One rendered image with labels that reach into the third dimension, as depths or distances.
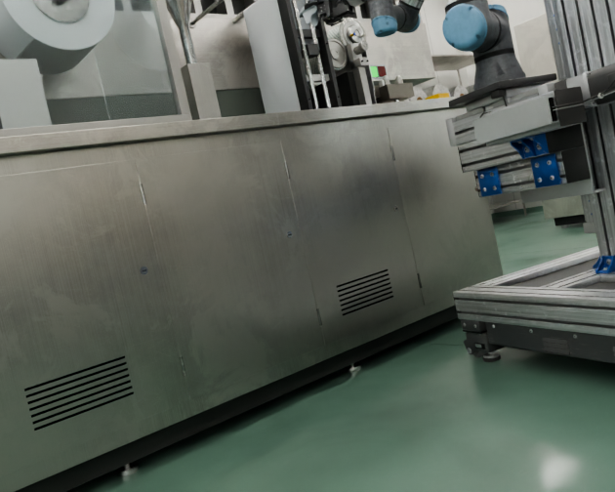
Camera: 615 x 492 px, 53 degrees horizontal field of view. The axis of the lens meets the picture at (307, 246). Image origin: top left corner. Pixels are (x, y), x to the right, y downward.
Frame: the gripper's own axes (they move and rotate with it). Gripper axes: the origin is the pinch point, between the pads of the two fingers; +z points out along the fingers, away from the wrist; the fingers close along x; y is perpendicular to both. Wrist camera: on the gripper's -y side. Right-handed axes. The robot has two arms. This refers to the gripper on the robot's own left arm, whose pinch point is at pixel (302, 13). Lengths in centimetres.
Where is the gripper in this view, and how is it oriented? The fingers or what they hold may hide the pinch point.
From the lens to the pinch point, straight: 220.9
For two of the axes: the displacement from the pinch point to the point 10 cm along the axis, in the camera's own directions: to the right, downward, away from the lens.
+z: -7.6, 1.3, 6.4
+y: 1.3, 9.9, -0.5
